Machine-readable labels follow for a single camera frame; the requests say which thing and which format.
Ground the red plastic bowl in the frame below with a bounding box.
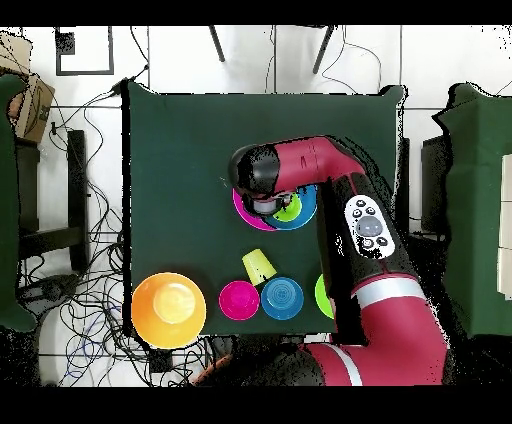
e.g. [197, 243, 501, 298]
[218, 280, 261, 322]

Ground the large blue plastic bowl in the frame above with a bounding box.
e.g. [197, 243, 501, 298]
[272, 184, 320, 232]

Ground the light green plastic cup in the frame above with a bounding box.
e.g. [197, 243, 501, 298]
[272, 192, 304, 224]

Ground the green cloth covered table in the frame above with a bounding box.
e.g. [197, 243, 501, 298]
[432, 82, 512, 341]
[0, 73, 38, 333]

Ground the cardboard box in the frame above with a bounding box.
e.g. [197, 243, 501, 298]
[0, 33, 56, 145]

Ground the small blue plastic bowl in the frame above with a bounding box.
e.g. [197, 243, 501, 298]
[260, 276, 305, 321]

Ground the pink plastic bowl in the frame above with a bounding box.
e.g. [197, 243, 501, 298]
[231, 187, 280, 233]

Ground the black table frame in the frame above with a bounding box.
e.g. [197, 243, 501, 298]
[15, 129, 90, 273]

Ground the black box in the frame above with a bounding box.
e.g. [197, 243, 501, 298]
[420, 135, 451, 237]

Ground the yellow plastic cup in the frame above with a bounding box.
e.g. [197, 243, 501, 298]
[241, 248, 278, 287]

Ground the black stand leg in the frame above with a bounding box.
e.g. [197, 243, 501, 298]
[207, 25, 226, 64]
[311, 25, 337, 76]

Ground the grey stand base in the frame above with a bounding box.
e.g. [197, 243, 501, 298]
[17, 273, 81, 317]

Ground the orange plastic bowl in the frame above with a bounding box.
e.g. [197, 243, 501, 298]
[130, 272, 208, 350]

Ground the dark green table cloth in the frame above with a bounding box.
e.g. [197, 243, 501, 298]
[126, 81, 405, 337]

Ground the green plastic bowl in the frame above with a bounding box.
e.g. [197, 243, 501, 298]
[314, 273, 336, 320]

